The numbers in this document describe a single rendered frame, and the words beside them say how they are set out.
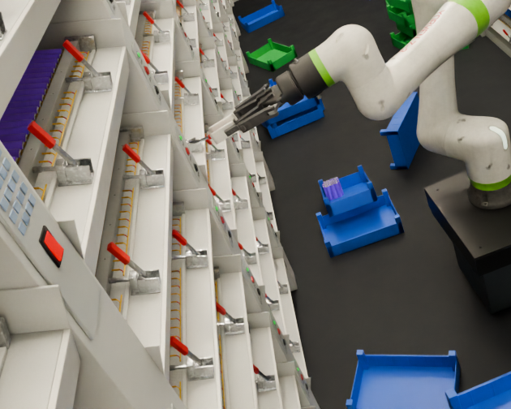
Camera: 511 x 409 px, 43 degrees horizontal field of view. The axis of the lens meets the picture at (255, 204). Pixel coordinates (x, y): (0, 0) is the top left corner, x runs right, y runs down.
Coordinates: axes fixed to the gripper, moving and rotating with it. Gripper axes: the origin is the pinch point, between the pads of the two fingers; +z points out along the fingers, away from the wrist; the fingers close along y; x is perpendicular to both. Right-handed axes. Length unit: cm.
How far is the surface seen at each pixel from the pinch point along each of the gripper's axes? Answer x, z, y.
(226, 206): -18.3, 11.7, -0.9
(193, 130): -0.5, 9.2, 10.3
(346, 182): -97, -5, 96
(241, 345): -20, 12, -48
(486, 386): -58, -24, -52
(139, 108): 24.5, 4.4, -25.3
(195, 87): -1.1, 8.2, 36.9
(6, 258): 44, -2, -95
